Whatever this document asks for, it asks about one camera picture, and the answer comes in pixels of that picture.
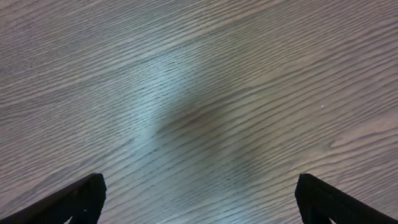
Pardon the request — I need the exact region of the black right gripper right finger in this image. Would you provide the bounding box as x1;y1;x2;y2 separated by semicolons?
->
295;174;397;224

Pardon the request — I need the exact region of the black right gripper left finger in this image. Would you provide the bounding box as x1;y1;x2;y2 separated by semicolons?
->
1;173;106;224

